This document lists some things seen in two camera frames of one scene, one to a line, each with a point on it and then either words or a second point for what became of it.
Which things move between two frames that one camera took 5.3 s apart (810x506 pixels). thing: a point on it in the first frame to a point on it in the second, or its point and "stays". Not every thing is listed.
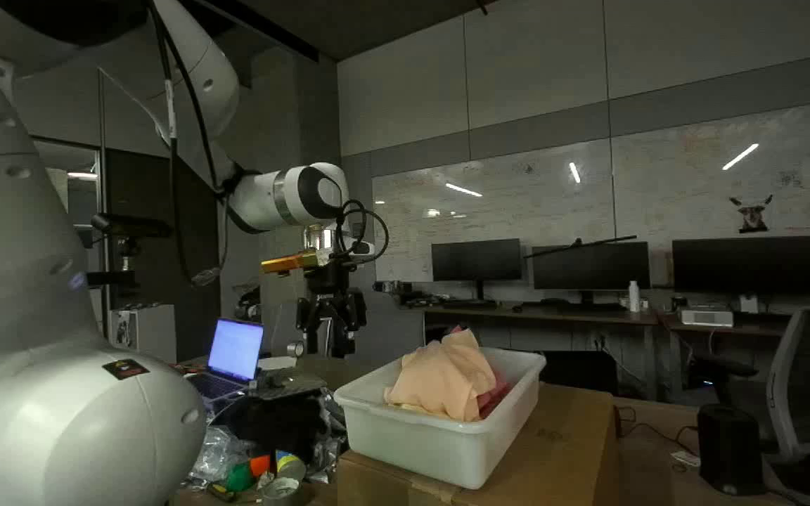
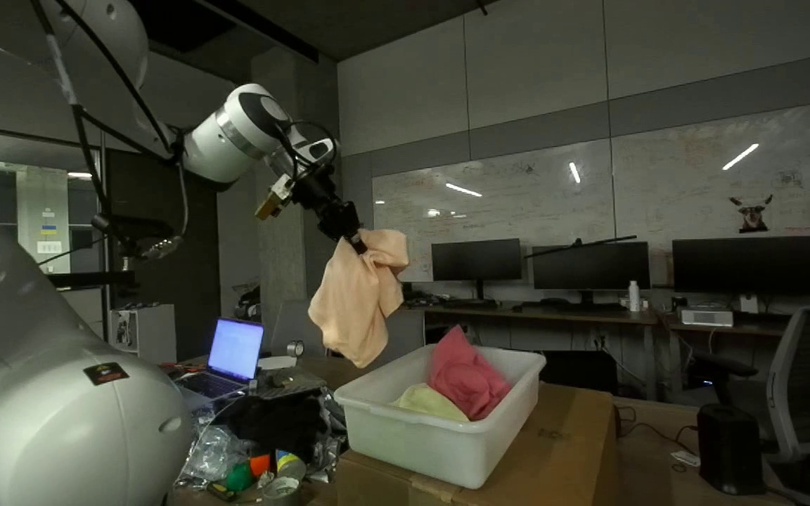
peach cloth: [442, 377] to [358, 293]
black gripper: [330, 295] to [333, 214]
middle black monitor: [591, 269] stays
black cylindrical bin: [731, 442] stays
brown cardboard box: [572, 463] stays
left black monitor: [477, 262] stays
